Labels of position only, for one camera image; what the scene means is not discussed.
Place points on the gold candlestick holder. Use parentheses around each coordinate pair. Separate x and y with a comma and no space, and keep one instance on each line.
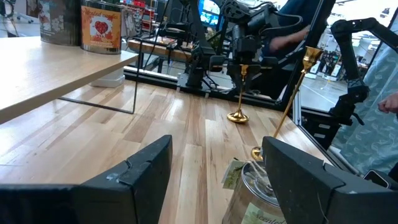
(311,57)
(238,117)

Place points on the person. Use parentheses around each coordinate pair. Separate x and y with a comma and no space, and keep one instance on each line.
(289,42)
(367,133)

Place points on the dark floral label candle tin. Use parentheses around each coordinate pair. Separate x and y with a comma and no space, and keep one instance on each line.
(59,25)

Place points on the blue lit background screen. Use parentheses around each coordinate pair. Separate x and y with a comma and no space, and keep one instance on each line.
(209,17)

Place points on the green label candle tin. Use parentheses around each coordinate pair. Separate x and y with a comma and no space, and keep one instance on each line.
(248,199)

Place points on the wooden shelf riser black legs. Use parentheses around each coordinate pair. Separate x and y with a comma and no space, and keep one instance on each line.
(46,68)

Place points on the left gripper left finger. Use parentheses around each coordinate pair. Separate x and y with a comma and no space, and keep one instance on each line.
(93,205)

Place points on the wooden background table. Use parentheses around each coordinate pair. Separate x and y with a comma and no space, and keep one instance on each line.
(149,48)

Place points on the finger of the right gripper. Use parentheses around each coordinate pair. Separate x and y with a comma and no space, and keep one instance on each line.
(234,73)
(254,71)

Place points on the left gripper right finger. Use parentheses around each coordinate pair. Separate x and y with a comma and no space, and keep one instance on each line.
(311,199)

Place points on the white plant pot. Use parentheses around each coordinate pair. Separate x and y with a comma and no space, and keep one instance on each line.
(109,80)

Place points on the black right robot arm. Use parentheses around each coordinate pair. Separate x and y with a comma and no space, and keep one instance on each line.
(199,56)

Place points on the person's hand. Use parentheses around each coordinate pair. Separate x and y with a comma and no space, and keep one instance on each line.
(390,104)

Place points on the black jointed background arm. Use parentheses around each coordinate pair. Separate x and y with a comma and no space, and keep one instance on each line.
(346,46)

